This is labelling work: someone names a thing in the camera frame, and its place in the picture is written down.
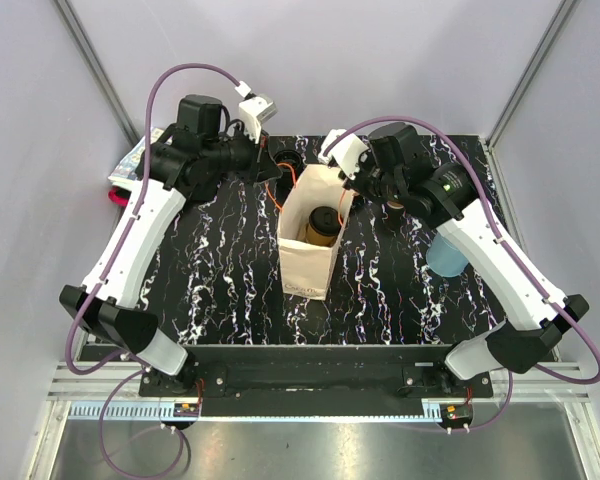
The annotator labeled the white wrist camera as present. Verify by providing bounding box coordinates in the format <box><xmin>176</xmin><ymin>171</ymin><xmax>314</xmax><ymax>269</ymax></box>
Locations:
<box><xmin>318</xmin><ymin>129</ymin><xmax>369</xmax><ymax>180</ymax></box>
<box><xmin>235</xmin><ymin>81</ymin><xmax>277</xmax><ymax>144</ymax></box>

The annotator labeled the black coffee lid stack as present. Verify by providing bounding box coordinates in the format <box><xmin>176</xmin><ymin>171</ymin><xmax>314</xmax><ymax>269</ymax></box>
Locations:
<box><xmin>274</xmin><ymin>149</ymin><xmax>303</xmax><ymax>173</ymax></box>

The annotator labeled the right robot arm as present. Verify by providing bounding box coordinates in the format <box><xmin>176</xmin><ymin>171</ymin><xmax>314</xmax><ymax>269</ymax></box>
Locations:
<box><xmin>320</xmin><ymin>117</ymin><xmax>589</xmax><ymax>397</ymax></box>

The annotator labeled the single paper coffee cup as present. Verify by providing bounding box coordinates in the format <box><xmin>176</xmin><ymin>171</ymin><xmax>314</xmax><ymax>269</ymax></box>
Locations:
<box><xmin>306</xmin><ymin>223</ymin><xmax>340</xmax><ymax>247</ymax></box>

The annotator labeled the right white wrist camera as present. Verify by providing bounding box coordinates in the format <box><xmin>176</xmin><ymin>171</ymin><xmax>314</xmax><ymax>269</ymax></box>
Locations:
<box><xmin>318</xmin><ymin>129</ymin><xmax>369</xmax><ymax>180</ymax></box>

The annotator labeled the blue plastic cup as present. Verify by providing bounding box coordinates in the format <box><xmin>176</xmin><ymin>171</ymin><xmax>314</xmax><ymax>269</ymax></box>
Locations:
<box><xmin>426</xmin><ymin>233</ymin><xmax>469</xmax><ymax>278</ymax></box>

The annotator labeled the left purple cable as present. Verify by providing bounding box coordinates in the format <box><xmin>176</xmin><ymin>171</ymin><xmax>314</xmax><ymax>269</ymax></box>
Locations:
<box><xmin>65</xmin><ymin>62</ymin><xmax>254</xmax><ymax>475</ymax></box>

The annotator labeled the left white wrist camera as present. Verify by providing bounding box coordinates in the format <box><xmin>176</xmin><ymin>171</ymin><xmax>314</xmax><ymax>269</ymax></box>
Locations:
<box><xmin>235</xmin><ymin>81</ymin><xmax>277</xmax><ymax>144</ymax></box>

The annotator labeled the black coffee cup lid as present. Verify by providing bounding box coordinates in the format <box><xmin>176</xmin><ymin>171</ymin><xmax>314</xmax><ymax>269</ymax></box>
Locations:
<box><xmin>309</xmin><ymin>206</ymin><xmax>342</xmax><ymax>237</ymax></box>

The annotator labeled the paper takeout bag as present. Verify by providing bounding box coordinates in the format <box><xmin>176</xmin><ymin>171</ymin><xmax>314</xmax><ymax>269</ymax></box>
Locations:
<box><xmin>276</xmin><ymin>162</ymin><xmax>354</xmax><ymax>300</ymax></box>

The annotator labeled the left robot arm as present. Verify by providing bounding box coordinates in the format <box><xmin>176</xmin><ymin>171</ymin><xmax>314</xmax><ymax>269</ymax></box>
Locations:
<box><xmin>60</xmin><ymin>94</ymin><xmax>280</xmax><ymax>396</ymax></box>

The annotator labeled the red cloth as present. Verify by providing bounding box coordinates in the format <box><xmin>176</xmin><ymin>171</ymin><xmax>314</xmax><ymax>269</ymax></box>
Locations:
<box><xmin>108</xmin><ymin>187</ymin><xmax>130</xmax><ymax>207</ymax></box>

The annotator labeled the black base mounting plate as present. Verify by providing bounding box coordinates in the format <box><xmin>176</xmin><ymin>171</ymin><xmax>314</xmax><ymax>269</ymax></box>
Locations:
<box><xmin>138</xmin><ymin>345</ymin><xmax>497</xmax><ymax>422</ymax></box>

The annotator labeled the paper cup stack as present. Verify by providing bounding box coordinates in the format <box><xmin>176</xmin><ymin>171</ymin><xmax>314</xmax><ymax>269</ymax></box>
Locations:
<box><xmin>386</xmin><ymin>196</ymin><xmax>404</xmax><ymax>210</ymax></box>

